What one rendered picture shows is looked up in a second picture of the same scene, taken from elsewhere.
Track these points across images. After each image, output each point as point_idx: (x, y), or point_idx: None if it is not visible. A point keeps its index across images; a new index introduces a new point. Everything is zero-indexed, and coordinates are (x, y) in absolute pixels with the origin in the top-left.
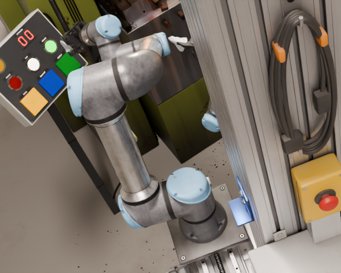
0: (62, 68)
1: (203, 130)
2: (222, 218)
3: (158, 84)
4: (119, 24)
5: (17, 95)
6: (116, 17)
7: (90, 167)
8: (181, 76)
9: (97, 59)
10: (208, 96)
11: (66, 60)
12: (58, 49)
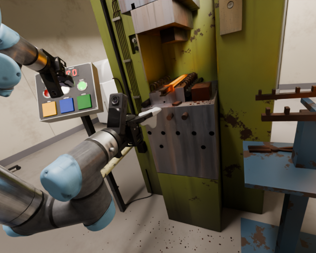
0: (78, 101)
1: (189, 212)
2: None
3: (160, 158)
4: None
5: (43, 100)
6: (4, 27)
7: (108, 176)
8: (178, 165)
9: (49, 90)
10: (198, 194)
11: (84, 98)
12: (85, 90)
